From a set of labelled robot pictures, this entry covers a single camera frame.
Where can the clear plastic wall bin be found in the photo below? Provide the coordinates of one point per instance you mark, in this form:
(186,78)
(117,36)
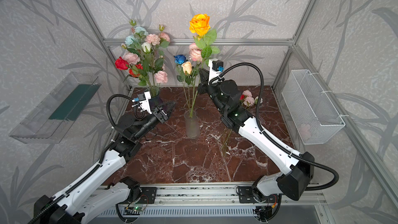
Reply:
(50,120)

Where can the striped pink peony stem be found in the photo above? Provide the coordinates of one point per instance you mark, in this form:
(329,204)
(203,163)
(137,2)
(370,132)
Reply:
(195,55)

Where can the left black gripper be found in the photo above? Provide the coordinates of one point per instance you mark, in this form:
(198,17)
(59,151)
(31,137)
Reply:
(158,114)

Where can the orange rose stem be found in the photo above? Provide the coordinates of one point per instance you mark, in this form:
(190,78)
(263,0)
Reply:
(204,37)

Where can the aluminium front rail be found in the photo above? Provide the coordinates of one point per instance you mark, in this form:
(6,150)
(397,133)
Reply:
(219,194)

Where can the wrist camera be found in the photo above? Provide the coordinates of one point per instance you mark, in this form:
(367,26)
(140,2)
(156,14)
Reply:
(216,67)
(142,102)

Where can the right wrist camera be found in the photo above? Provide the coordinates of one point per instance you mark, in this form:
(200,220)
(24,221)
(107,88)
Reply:
(216,67)

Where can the white wire mesh basket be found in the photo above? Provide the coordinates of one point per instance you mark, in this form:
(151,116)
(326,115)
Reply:
(314,115)

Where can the blue rose stem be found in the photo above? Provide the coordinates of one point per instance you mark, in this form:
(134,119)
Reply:
(179,60)

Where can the light blue flower stem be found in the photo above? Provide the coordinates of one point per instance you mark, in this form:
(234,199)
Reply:
(133,42)

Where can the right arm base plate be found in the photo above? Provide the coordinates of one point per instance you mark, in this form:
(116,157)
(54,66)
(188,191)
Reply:
(247,194)

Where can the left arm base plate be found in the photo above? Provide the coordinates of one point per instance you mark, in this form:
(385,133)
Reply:
(144,195)

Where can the purple glass vase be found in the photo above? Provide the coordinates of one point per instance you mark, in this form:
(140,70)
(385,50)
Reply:
(155,97)

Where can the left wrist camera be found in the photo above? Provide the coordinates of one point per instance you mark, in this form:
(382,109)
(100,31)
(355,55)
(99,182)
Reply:
(142,102)

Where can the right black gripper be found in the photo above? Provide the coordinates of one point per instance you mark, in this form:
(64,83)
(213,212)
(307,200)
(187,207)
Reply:
(204,87)

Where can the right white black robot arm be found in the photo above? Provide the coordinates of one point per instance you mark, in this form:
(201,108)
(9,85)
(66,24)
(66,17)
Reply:
(298,172)

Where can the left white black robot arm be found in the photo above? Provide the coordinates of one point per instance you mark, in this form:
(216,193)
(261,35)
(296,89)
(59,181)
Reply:
(75,203)

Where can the clear frosted glass vase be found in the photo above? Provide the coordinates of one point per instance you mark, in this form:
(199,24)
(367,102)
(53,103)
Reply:
(192,124)

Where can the small pink flower stem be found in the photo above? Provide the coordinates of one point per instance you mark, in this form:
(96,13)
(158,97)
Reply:
(158,78)

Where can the red rose stem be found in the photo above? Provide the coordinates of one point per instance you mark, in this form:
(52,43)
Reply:
(123,65)
(139,72)

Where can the mixed artificial flower pile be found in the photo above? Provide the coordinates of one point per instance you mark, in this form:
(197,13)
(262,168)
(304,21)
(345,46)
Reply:
(247,101)

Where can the pink carnation tall stem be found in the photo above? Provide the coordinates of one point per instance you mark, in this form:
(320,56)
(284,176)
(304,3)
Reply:
(157,43)

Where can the peach rose stem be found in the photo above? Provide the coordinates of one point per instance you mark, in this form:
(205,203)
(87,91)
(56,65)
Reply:
(189,80)

